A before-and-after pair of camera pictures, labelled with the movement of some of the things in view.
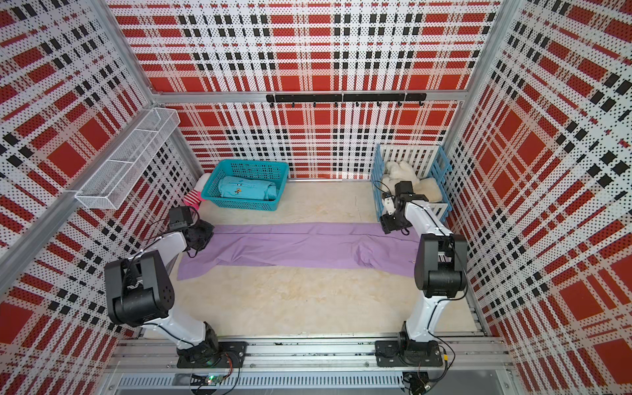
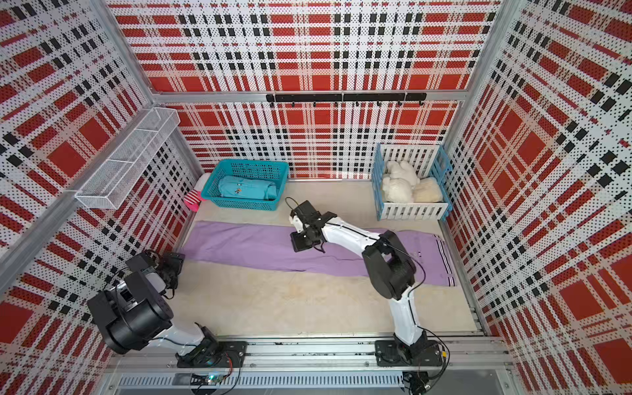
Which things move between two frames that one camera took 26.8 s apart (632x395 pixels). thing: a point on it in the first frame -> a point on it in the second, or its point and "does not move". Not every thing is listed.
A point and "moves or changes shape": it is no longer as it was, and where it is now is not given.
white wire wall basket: [109, 183] does not move
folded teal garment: [247, 188] does not move
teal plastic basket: [245, 183] does not move
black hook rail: [346, 98] does not move
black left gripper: [209, 228] -> [175, 260]
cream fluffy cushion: [429, 188] does not move
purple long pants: [362, 246] moves or changes shape
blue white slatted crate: [427, 161] does not move
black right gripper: [388, 225] -> [299, 244]
